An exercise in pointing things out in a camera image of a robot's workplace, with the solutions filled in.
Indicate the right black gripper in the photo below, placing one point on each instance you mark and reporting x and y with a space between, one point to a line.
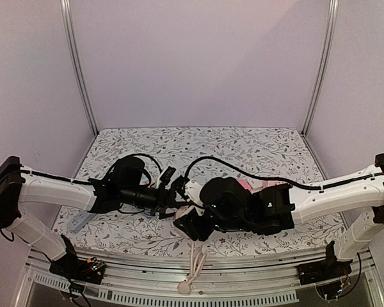
185 228

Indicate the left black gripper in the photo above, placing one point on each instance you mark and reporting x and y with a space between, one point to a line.
161 201

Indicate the pink plug adapter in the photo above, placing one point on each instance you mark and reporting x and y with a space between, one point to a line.
246 185

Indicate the white square plug adapter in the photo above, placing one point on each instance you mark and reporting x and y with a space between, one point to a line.
255 183

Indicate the pink round plug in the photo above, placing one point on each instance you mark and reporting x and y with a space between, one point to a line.
184 287

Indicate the grey-blue power strip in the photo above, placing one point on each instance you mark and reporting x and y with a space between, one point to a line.
78 222

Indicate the white cartoon cube adapter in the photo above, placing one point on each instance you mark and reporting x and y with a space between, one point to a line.
183 211

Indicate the white power strip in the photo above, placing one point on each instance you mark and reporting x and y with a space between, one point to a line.
146 178

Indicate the pink cube socket adapter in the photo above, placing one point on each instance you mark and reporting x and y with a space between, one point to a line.
271 183

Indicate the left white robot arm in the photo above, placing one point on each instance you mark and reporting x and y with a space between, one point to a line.
20 185

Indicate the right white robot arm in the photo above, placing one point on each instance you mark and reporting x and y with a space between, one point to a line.
282 207

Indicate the aluminium front rail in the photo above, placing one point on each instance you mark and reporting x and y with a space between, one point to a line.
257 280

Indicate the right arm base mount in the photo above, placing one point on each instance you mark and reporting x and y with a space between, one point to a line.
328 268

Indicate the right aluminium frame post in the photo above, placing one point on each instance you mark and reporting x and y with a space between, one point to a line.
322 67

